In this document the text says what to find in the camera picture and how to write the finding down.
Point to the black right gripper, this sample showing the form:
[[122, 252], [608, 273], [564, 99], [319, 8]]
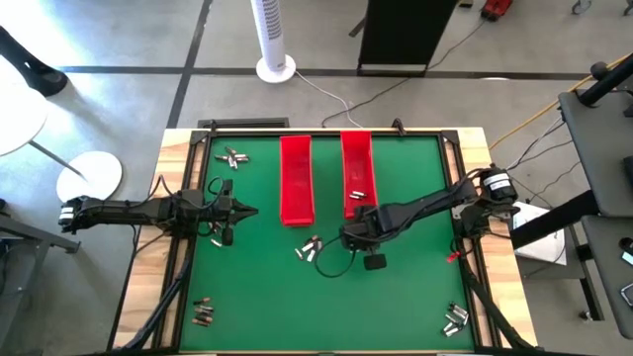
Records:
[[361, 227]]

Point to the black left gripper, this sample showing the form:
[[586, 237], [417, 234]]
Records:
[[220, 212]]

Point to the long red plastic bin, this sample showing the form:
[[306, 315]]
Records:
[[358, 158], [297, 178]]

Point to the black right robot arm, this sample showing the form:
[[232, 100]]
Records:
[[425, 205]]

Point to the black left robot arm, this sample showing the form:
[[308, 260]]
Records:
[[123, 211]]

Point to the black rectangular bar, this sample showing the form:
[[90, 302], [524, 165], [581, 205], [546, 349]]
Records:
[[242, 122]]

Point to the black clamp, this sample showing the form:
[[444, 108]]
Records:
[[212, 124], [398, 127]]

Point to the green table mat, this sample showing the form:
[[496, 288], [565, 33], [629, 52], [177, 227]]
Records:
[[257, 306]]

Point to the white tower fan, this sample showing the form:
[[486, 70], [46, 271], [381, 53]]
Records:
[[269, 29]]

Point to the white box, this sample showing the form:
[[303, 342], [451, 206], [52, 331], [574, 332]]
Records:
[[544, 247]]

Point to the black beam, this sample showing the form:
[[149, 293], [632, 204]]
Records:
[[554, 220]]

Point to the grey metal stand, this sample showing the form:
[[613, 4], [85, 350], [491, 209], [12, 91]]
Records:
[[49, 239]]

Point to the black stand leg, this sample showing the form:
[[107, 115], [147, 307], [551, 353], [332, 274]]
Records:
[[47, 81]]

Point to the grey workstation desk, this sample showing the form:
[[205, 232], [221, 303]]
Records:
[[603, 148]]

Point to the red black tool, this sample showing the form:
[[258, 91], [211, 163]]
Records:
[[496, 9]]

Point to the black pole with knob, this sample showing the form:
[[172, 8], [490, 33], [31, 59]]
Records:
[[608, 84]]

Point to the black aluminium table frame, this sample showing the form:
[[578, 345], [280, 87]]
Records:
[[247, 132]]

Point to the white round pedestal table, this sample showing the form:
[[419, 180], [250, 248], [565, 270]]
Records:
[[94, 180]]

